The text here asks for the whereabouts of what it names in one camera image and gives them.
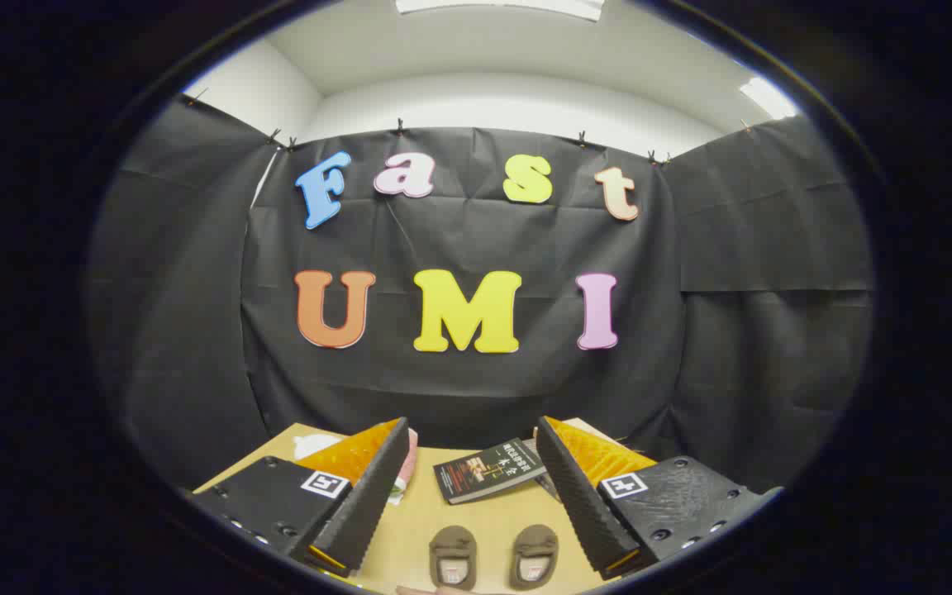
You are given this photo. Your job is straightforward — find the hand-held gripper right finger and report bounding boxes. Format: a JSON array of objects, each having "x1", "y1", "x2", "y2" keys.
[{"x1": 535, "y1": 415, "x2": 784, "y2": 582}]

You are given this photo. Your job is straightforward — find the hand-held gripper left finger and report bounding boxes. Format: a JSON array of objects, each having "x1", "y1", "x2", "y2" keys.
[{"x1": 189, "y1": 416, "x2": 412, "y2": 578}]

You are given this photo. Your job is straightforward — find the brown knit shoe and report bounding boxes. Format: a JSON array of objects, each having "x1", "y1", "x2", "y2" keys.
[
  {"x1": 429, "y1": 525, "x2": 478, "y2": 592},
  {"x1": 511, "y1": 524, "x2": 559, "y2": 590}
]

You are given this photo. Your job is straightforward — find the grey white book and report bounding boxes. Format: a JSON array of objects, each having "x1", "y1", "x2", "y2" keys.
[{"x1": 523, "y1": 436, "x2": 564, "y2": 503}]

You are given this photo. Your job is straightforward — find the watermelon slice plush toy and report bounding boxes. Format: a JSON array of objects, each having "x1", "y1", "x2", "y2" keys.
[{"x1": 388, "y1": 428, "x2": 419, "y2": 506}]

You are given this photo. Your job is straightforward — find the white plush toy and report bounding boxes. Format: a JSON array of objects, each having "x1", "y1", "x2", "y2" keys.
[{"x1": 293, "y1": 434, "x2": 344, "y2": 461}]

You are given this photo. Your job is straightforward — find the black cover book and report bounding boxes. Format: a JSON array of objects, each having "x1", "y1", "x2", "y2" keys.
[{"x1": 433, "y1": 438, "x2": 547, "y2": 505}]

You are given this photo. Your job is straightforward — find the row of small cloth clips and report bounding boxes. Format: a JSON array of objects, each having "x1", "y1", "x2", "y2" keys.
[{"x1": 181, "y1": 87, "x2": 756, "y2": 167}]

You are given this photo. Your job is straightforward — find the small ceiling light panel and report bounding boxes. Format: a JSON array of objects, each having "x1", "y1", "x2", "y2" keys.
[{"x1": 739, "y1": 77, "x2": 800, "y2": 121}]

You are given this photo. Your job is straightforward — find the long ceiling light panel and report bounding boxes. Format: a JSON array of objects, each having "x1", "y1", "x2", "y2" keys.
[{"x1": 396, "y1": 0, "x2": 606, "y2": 22}]

